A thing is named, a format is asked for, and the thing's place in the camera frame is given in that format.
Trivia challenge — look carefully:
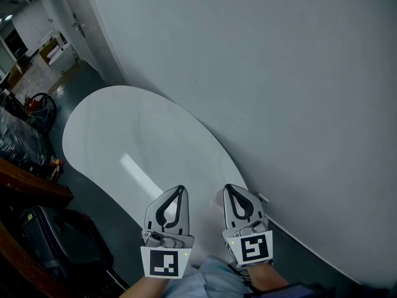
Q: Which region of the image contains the black hose ring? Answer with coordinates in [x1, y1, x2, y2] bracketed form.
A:
[27, 91, 58, 133]

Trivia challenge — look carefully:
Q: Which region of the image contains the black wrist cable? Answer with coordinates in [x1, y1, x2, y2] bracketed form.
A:
[228, 261, 252, 289]

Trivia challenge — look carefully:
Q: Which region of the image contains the plastic-wrapped black bundle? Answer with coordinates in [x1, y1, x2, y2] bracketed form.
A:
[0, 103, 49, 174]

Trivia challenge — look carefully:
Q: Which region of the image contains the red tool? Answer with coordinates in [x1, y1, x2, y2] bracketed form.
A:
[25, 97, 42, 115]

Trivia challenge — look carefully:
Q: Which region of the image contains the metal door handle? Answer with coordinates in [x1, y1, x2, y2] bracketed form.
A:
[71, 12, 87, 38]

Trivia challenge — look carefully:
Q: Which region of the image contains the black suitcase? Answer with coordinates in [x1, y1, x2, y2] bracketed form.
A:
[17, 205, 114, 281]

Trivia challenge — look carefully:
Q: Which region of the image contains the white cabinet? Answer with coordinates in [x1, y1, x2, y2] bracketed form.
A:
[38, 32, 78, 75]

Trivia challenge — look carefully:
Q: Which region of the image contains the person's right forearm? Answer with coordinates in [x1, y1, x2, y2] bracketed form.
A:
[248, 261, 290, 295]

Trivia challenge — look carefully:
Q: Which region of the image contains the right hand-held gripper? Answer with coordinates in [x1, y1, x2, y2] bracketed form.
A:
[222, 183, 274, 268]

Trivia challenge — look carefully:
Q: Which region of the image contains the dark brown wooden furniture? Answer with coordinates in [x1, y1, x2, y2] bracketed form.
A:
[0, 157, 74, 298]

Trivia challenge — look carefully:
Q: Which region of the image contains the person's left forearm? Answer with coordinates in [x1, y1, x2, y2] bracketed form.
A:
[118, 274, 175, 298]

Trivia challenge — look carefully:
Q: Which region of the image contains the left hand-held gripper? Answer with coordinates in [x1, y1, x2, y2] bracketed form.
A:
[140, 184, 195, 279]

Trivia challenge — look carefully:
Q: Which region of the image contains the cardboard box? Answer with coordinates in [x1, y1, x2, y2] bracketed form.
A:
[6, 63, 26, 88]

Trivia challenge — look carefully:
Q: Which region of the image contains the grey door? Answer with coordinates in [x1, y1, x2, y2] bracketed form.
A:
[52, 0, 133, 87]

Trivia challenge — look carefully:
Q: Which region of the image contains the white oval table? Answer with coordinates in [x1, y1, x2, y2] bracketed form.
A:
[61, 84, 370, 287]

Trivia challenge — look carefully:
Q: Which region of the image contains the person's light blue clothing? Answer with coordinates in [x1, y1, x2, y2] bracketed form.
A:
[163, 255, 254, 298]

